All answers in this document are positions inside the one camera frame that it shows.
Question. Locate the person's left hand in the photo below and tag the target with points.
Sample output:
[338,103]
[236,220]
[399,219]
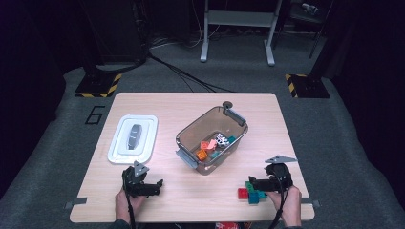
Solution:
[124,206]

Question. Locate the dark curtain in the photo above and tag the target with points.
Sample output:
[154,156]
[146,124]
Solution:
[25,79]
[375,79]

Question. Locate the blue toy brick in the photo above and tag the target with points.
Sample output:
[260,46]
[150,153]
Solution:
[253,198]

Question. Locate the person's right hand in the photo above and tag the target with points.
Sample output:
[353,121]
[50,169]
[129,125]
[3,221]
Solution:
[288,205]

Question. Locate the dark round disc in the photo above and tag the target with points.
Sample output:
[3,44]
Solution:
[227,104]

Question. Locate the green toy brick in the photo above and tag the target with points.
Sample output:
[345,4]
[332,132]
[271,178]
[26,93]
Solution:
[247,185]

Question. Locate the white box lid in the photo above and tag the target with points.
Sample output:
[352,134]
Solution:
[122,152]

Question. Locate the salmon toy brick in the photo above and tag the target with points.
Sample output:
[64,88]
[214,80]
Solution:
[212,144]

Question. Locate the grey tape piece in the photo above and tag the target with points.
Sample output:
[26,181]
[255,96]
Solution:
[76,201]
[309,201]

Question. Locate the white toy ambulance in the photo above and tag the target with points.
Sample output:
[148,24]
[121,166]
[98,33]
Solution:
[222,140]

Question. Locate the red toy brick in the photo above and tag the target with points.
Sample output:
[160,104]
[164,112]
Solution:
[243,193]

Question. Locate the black side table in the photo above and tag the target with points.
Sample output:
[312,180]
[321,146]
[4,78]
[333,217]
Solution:
[302,17]

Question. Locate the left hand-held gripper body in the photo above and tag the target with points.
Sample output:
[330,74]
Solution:
[134,179]

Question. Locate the small orange-red toy brick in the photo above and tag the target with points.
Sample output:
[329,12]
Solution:
[204,145]

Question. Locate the yellow-orange toy brick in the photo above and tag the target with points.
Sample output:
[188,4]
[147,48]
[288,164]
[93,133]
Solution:
[202,155]

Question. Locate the red patterned object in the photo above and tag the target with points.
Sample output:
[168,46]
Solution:
[227,225]

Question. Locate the black equipment cabinet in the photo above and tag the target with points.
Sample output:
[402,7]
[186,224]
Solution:
[114,28]

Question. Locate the transparent brown storage box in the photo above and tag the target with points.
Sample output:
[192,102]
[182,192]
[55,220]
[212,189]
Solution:
[203,127]

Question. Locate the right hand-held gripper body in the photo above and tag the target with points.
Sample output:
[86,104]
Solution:
[281,175]

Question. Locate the black striped stand base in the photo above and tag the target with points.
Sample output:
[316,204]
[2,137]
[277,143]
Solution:
[310,86]
[95,86]

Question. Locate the white metal desk frame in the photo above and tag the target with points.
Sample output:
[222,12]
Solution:
[238,18]

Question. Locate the small grey device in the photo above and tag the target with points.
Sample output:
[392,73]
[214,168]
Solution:
[309,8]

